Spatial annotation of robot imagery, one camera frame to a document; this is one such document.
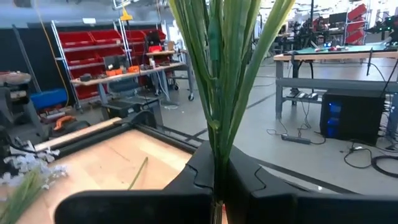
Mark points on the stacked red bins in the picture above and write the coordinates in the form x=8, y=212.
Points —
x=356, y=12

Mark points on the black power strip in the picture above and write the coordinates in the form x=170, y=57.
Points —
x=295, y=139

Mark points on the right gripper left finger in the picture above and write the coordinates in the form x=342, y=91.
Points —
x=140, y=208

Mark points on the black monitor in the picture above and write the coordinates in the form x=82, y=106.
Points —
x=337, y=18

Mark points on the grey equipment stand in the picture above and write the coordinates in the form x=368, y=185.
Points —
x=15, y=77

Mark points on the cluttered wooden workbench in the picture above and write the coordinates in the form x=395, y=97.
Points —
x=124, y=75

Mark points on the grey workbench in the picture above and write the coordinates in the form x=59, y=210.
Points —
x=326, y=84

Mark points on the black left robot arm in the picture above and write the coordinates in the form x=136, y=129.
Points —
x=4, y=149

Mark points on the computer tower with blue lights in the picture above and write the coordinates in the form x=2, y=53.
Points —
x=357, y=115

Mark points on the black equipment case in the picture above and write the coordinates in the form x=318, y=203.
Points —
x=124, y=107

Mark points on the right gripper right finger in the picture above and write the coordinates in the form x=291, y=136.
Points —
x=280, y=208

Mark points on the blue bin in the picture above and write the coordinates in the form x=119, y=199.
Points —
x=48, y=98

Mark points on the shelf with red bins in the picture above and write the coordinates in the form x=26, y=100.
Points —
x=76, y=39

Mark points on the black table frame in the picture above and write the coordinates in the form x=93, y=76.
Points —
x=93, y=138

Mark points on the white flower spray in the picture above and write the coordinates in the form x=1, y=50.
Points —
x=28, y=165

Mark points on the pink flower bunch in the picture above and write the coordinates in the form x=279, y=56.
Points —
x=224, y=77

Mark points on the pink tulip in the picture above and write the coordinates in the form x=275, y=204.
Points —
x=138, y=172

